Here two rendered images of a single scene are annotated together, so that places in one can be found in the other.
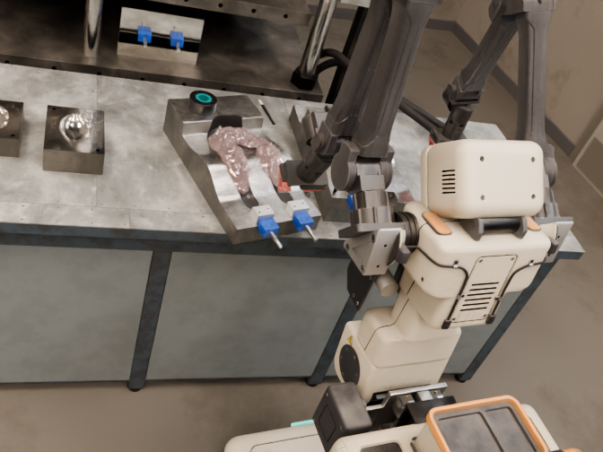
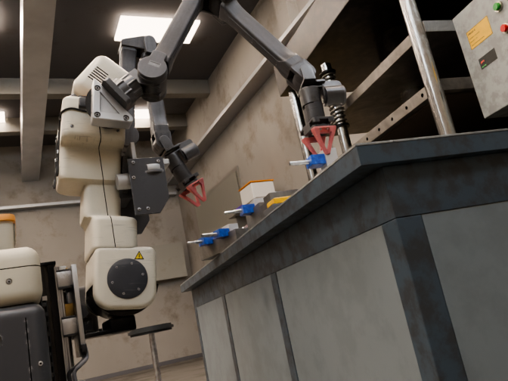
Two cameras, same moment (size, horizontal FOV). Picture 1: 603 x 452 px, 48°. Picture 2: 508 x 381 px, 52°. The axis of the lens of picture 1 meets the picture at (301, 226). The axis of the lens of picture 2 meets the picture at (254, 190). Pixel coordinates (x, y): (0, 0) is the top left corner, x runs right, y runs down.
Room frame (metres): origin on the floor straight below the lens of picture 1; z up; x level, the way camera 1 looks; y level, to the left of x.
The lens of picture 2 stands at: (1.74, -1.72, 0.56)
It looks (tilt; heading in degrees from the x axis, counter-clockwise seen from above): 13 degrees up; 97
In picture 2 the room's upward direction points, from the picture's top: 12 degrees counter-clockwise
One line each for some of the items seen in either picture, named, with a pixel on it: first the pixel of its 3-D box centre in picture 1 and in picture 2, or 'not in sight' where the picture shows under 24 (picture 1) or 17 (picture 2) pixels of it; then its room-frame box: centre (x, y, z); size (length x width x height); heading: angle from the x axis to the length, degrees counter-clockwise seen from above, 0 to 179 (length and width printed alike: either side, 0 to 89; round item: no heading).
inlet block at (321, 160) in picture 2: not in sight; (312, 162); (1.75, -0.33, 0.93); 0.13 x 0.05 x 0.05; 25
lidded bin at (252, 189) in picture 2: not in sight; (257, 193); (0.88, 5.77, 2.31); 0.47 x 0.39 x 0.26; 123
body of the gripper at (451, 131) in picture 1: (452, 129); (314, 118); (1.78, -0.32, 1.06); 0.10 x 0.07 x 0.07; 115
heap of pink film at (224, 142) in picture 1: (246, 151); not in sight; (1.55, 0.22, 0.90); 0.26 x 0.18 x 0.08; 43
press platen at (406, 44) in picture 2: not in sight; (420, 86); (2.37, 0.88, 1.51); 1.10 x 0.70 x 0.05; 116
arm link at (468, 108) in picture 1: (460, 110); (312, 97); (1.79, -0.31, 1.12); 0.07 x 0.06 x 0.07; 21
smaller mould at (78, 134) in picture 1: (74, 139); not in sight; (1.41, 0.65, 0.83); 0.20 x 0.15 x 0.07; 26
